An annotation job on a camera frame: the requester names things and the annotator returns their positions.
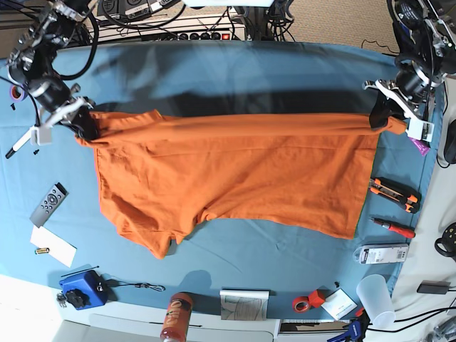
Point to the packaged bit set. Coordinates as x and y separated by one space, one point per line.
381 253

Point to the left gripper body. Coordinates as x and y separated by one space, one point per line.
408 94

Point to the red plastic block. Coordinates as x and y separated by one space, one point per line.
316 298

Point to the white paper card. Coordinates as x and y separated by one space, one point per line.
60 250

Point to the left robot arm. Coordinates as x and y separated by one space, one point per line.
426 39

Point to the translucent plastic cup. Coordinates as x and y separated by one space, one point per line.
375 298

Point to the orange black utility knife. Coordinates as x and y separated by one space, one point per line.
404 196

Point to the black power strip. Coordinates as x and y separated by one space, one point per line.
223 35

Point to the blue box with knob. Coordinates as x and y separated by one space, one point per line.
84 290

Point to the blue table cloth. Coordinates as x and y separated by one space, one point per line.
190 79

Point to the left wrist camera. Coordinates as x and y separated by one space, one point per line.
420 130

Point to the purple tape roll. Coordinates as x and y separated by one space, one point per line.
17 94

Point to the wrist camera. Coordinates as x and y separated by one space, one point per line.
420 130
40 136

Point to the black white marker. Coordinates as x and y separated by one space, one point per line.
19 144

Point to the orange t-shirt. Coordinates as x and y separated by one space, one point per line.
160 176

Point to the grey remote control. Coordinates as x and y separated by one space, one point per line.
48 205

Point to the orange drink bottle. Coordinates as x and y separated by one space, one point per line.
177 318

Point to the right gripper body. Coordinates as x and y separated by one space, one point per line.
61 101

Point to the black zip tie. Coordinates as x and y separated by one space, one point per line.
79 271

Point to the purple glue tube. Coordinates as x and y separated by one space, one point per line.
422 147

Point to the white paper leaflet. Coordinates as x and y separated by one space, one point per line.
338 305

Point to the blue bar clamp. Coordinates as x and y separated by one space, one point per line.
355 330

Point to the red tape roll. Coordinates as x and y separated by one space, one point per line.
301 304

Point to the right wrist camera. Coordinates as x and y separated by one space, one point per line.
40 136

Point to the gold AA battery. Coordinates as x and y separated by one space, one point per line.
42 251

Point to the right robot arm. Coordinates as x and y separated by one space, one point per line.
30 66

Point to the grey notebook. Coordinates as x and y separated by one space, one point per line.
243 305

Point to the red screwdriver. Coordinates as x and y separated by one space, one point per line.
404 231

